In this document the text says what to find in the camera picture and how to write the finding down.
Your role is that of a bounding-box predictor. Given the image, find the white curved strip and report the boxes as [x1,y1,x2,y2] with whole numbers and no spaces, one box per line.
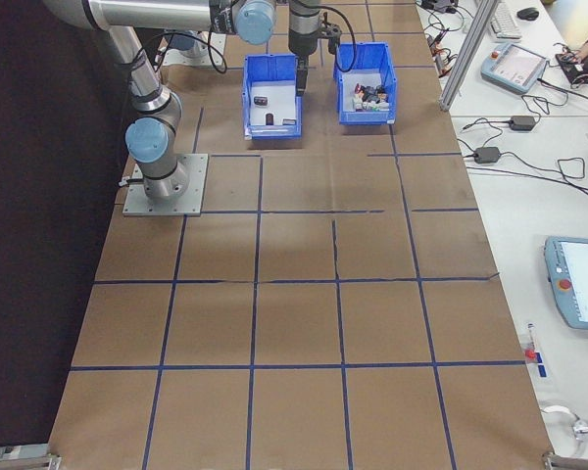
[538,400,579,423]

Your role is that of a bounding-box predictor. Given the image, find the metal frame bar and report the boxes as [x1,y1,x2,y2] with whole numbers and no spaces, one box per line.
[0,442,63,470]

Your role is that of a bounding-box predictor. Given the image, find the pile of small mixed parts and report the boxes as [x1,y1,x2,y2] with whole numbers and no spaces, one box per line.
[342,72,389,115]

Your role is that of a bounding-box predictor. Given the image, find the teach pendant white screen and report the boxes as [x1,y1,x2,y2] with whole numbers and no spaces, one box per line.
[542,235,588,335]

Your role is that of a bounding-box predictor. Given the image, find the black adapter cable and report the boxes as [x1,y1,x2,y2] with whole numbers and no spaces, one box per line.
[462,93,569,134]
[458,139,588,197]

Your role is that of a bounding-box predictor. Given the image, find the blue bin with batteries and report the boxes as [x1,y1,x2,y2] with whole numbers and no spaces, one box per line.
[242,52,307,142]

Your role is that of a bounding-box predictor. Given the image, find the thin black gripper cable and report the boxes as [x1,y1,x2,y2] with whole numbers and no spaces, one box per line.
[321,3,359,75]

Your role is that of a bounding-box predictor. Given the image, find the blue bin with push buttons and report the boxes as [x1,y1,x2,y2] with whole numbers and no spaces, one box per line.
[333,41,399,126]

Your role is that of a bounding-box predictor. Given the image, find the black frame cover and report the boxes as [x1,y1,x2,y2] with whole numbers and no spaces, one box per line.
[0,0,134,454]

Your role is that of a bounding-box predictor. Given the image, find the teach pendant pink screen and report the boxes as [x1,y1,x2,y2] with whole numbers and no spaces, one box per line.
[479,41,554,98]

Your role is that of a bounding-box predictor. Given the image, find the black velcro strap white print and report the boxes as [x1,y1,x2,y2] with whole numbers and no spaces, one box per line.
[210,0,237,34]

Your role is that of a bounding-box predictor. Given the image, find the white keyboard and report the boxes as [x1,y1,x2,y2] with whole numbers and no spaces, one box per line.
[489,1,523,40]

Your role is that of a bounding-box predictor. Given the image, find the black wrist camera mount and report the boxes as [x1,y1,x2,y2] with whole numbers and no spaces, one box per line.
[321,22,345,56]

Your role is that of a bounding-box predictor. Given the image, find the white square base plate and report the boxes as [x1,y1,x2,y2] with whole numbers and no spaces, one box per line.
[122,153,210,218]
[157,29,229,75]

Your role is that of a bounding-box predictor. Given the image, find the small black electronic device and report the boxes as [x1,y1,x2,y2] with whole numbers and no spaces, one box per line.
[554,51,585,75]

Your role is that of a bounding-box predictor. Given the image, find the aluminium profile post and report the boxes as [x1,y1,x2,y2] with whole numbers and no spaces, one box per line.
[438,0,502,114]

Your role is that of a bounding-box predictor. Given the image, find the dark grey device box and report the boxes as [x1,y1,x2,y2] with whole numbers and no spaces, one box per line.
[420,0,465,15]

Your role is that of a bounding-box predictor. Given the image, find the white foam bin liner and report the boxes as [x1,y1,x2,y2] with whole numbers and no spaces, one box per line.
[250,80,299,129]

